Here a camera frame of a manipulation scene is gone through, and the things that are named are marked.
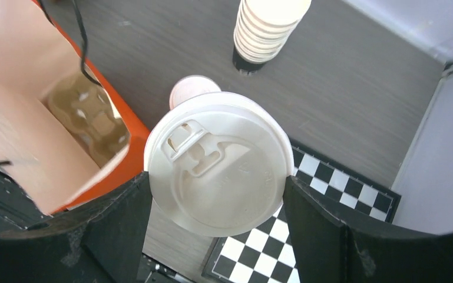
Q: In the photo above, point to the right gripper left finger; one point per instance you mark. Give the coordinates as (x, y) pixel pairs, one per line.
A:
(100, 241)

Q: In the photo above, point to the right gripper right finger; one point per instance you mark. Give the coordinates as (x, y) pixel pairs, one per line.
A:
(386, 246)

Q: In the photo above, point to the white plastic cup lid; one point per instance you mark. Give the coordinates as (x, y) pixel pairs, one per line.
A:
(189, 87)

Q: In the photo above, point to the orange paper bag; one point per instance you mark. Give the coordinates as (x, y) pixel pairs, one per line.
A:
(41, 155)

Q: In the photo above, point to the black white checkerboard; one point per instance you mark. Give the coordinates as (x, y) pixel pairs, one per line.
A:
(265, 253)

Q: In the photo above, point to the stack of white paper cups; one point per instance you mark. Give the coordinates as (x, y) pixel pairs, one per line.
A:
(261, 30)

